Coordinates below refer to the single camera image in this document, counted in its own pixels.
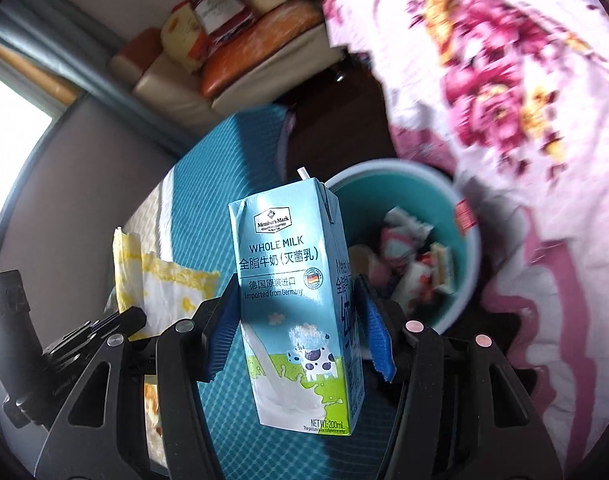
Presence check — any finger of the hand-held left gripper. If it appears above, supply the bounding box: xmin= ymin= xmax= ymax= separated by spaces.
xmin=87 ymin=306 xmax=148 ymax=342

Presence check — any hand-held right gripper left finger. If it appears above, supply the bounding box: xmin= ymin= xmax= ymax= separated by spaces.
xmin=39 ymin=275 xmax=242 ymax=480

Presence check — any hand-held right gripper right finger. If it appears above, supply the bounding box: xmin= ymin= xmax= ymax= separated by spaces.
xmin=352 ymin=275 xmax=568 ymax=480

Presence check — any orange yellow snack bag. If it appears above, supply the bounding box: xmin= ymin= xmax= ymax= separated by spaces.
xmin=112 ymin=227 xmax=221 ymax=438

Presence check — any light blue milk carton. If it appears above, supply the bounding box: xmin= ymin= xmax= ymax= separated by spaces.
xmin=228 ymin=167 xmax=365 ymax=436

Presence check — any teal trash bin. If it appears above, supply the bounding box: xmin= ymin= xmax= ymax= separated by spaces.
xmin=325 ymin=159 xmax=483 ymax=336

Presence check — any white red snack wrapper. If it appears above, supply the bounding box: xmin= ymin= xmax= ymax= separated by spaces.
xmin=391 ymin=255 xmax=435 ymax=306

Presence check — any white brown striped packet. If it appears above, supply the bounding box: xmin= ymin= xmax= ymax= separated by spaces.
xmin=429 ymin=242 xmax=458 ymax=295

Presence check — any pink white crumpled wrapper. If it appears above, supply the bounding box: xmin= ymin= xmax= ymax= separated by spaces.
xmin=381 ymin=206 xmax=434 ymax=273

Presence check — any teal textured mat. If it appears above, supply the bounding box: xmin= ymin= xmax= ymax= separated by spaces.
xmin=149 ymin=105 xmax=410 ymax=480

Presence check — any cream leather cushion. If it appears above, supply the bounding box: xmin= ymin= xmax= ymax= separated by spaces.
xmin=134 ymin=52 xmax=216 ymax=127

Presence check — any grey blue curtain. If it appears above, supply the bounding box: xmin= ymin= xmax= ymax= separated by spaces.
xmin=0 ymin=0 xmax=195 ymax=161

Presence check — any pink floral blanket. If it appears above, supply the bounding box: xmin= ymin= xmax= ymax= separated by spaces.
xmin=322 ymin=0 xmax=609 ymax=471

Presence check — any orange cushion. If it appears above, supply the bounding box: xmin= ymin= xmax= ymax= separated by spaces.
xmin=199 ymin=0 xmax=325 ymax=98

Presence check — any yellow printed bag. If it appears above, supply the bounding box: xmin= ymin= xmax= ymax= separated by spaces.
xmin=160 ymin=7 xmax=210 ymax=71

